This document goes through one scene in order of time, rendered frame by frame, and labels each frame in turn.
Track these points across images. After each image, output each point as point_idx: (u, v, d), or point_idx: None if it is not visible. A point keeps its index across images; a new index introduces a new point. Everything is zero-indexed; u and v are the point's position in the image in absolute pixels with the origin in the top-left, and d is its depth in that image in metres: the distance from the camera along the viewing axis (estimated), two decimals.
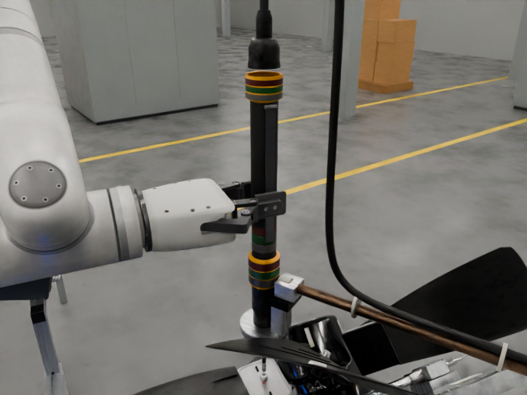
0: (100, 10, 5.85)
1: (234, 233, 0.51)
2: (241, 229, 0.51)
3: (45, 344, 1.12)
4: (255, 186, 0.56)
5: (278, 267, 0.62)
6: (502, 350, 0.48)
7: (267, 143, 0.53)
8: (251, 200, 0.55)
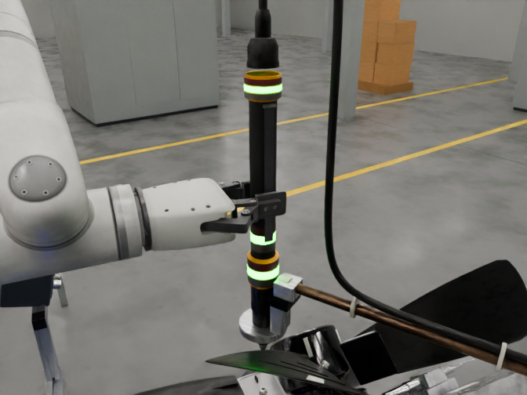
0: (100, 12, 5.86)
1: (234, 233, 0.51)
2: (241, 229, 0.51)
3: (46, 350, 1.13)
4: (254, 185, 0.56)
5: (278, 267, 0.62)
6: (501, 350, 0.48)
7: (267, 142, 0.53)
8: (251, 200, 0.55)
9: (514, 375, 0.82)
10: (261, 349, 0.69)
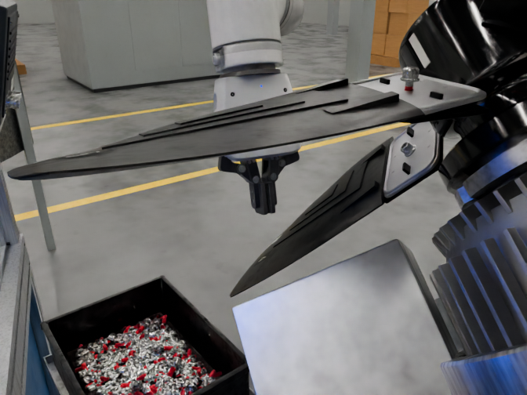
0: None
1: None
2: (297, 155, 0.59)
3: None
4: None
5: None
6: None
7: None
8: (263, 174, 0.59)
9: None
10: None
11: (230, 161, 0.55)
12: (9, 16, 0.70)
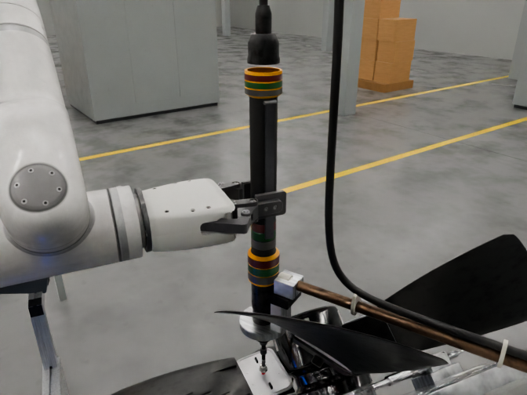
0: (99, 9, 5.84)
1: (234, 233, 0.51)
2: (241, 229, 0.51)
3: (43, 338, 1.11)
4: (254, 183, 0.56)
5: (278, 265, 0.62)
6: (503, 347, 0.48)
7: (267, 139, 0.53)
8: (251, 200, 0.55)
9: None
10: (265, 348, 0.69)
11: None
12: None
